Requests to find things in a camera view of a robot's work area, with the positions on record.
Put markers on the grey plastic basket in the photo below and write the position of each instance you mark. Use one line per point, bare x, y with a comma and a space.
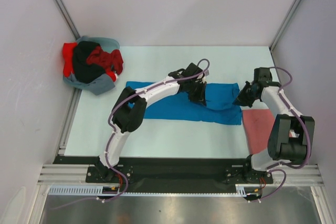
106, 44

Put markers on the aluminium corner post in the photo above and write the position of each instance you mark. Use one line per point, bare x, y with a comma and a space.
285, 23
67, 18

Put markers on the grey t-shirt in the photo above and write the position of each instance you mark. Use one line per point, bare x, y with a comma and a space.
98, 86

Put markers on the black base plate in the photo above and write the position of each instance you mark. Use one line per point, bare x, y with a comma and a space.
171, 175

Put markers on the aluminium corner post left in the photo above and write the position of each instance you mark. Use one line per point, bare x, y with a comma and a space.
67, 18

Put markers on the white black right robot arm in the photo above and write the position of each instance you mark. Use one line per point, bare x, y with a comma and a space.
291, 136

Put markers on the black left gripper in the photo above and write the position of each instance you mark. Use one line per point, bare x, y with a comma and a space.
200, 98

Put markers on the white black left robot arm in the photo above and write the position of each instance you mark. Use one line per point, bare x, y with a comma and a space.
128, 113

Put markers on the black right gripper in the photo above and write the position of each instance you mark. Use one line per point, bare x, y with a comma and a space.
241, 99

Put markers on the dark red t-shirt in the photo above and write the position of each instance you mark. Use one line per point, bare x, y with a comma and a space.
112, 62

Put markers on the white slotted cable duct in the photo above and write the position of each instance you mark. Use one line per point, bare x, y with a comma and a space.
106, 191

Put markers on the bright red t-shirt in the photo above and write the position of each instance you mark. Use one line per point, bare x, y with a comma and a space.
67, 53

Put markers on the aluminium corner post right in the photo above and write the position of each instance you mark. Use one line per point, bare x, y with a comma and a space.
285, 23

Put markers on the folded pink t-shirt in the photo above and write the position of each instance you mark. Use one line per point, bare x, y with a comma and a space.
257, 124

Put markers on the aluminium front rail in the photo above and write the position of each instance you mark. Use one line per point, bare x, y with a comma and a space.
76, 174

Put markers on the blue t-shirt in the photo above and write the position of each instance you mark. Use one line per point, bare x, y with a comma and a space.
219, 106

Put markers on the black t-shirt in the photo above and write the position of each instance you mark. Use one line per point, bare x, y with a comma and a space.
84, 72

